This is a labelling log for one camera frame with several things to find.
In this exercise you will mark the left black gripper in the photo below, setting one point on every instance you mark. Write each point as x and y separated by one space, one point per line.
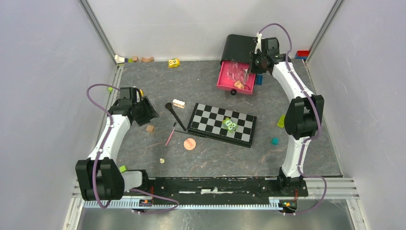
150 112

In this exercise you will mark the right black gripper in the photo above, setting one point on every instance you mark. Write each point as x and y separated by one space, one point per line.
253 69

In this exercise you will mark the clear plastic wrapper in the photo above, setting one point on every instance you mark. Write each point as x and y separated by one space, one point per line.
237 71

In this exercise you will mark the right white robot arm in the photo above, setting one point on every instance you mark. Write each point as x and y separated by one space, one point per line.
303 117

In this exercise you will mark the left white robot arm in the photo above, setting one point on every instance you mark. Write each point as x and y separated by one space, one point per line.
98 175

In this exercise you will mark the black makeup brush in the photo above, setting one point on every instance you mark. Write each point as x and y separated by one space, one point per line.
170 108

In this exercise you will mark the blue block behind cabinet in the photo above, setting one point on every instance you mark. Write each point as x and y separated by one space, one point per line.
259 79

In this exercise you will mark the brown wooden cube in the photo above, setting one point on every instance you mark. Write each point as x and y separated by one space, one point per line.
150 128

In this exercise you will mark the black drawer cabinet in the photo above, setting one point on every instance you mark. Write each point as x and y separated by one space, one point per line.
238 48

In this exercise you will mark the pink lip gloss wand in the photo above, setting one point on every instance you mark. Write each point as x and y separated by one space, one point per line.
171 134

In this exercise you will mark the white lego brick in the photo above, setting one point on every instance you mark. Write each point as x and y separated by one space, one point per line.
178 103

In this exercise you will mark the red blue blocks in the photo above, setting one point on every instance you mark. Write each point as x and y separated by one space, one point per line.
302 54

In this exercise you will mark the wooden arch block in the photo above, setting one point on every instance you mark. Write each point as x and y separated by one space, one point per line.
147 59

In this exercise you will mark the white toy block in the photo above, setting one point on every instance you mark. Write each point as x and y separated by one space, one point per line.
119 60

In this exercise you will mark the round pink powder puff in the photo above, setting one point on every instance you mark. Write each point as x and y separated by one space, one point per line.
189 144

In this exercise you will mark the yellow toy block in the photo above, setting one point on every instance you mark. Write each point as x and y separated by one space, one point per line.
173 63

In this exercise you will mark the small green block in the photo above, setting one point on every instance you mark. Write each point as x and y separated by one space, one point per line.
123 169

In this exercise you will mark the green lego brick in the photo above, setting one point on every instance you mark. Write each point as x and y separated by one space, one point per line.
280 122

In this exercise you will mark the black white chessboard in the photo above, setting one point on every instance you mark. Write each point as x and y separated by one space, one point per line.
207 120

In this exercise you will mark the green owl toy block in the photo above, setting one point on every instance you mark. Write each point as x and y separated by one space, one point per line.
229 125

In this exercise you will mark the teal cube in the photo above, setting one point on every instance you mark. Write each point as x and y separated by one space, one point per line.
275 141

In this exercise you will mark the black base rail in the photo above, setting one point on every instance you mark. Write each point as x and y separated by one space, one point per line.
211 191

